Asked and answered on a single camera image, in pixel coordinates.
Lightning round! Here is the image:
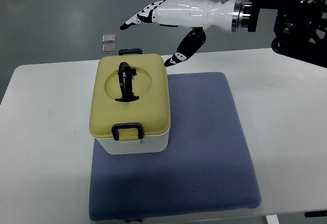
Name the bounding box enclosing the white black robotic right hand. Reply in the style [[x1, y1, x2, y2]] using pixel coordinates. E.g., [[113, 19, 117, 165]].
[[120, 0, 244, 67]]

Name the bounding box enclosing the yellow box lid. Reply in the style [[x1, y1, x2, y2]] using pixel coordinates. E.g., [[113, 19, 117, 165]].
[[89, 54, 171, 141]]

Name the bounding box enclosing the white storage box base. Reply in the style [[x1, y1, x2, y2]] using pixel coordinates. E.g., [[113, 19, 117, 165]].
[[96, 129, 169, 155]]

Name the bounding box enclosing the upper silver floor plate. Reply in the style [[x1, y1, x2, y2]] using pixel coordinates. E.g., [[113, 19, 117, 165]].
[[102, 34, 115, 43]]

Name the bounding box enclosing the blue textured cushion mat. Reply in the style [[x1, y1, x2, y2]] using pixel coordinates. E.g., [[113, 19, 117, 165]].
[[89, 72, 262, 221]]

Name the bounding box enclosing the black table control panel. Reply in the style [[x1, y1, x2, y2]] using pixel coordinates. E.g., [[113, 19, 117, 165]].
[[305, 210, 327, 218]]

